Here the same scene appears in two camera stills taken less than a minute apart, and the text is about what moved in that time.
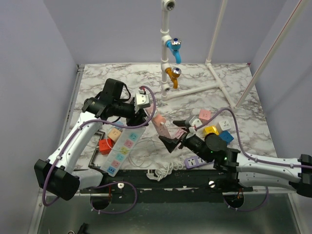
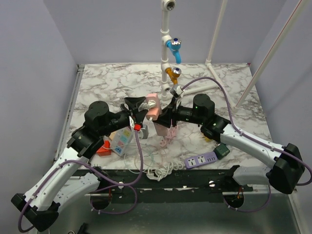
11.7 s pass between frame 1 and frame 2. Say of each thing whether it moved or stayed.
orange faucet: stayed
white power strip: moved
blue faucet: stayed
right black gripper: moved
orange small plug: moved
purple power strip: stayed
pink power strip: moved
